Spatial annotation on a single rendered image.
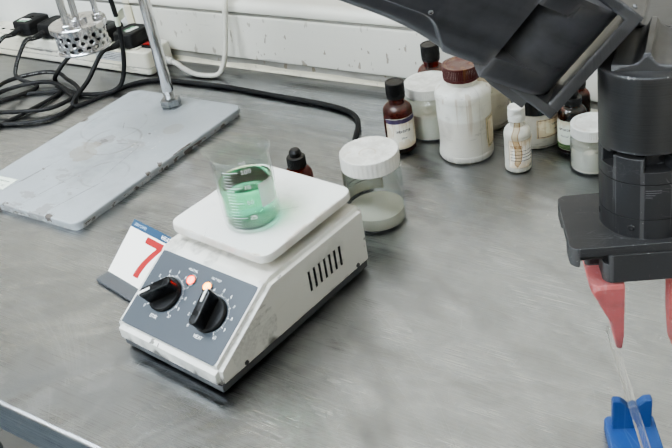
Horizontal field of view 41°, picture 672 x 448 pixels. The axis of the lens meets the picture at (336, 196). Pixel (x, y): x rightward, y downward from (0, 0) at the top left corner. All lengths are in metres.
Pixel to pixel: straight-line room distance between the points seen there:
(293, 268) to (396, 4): 0.34
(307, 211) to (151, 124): 0.46
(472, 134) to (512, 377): 0.34
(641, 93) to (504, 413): 0.28
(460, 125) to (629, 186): 0.44
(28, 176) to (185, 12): 0.37
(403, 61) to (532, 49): 0.65
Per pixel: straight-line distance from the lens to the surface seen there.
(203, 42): 1.35
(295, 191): 0.80
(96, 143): 1.18
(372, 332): 0.77
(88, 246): 0.98
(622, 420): 0.66
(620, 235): 0.57
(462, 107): 0.95
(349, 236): 0.80
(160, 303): 0.78
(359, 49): 1.18
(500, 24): 0.49
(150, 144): 1.13
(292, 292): 0.76
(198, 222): 0.79
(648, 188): 0.54
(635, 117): 0.52
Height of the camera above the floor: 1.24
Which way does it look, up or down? 31 degrees down
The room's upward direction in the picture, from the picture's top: 10 degrees counter-clockwise
